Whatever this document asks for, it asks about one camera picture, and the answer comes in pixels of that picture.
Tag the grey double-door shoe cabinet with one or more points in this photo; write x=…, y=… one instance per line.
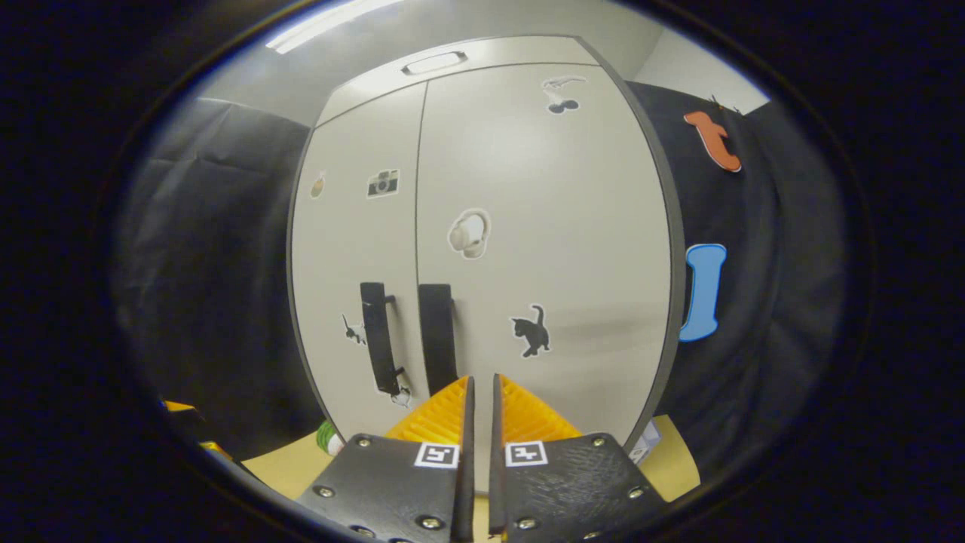
x=678, y=256

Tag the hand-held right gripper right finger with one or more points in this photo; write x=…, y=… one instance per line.
x=496, y=467

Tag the white cabinet drawer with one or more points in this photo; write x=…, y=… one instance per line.
x=513, y=60

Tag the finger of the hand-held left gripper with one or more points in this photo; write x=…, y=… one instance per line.
x=215, y=448
x=179, y=406

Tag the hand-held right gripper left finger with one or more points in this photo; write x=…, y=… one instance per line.
x=465, y=467

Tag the white cabinet door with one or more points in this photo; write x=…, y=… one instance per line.
x=354, y=249
x=573, y=226

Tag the black backdrop cloth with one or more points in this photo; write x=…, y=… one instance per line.
x=211, y=264

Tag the green watermelon slice toy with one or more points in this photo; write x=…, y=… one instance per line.
x=329, y=439

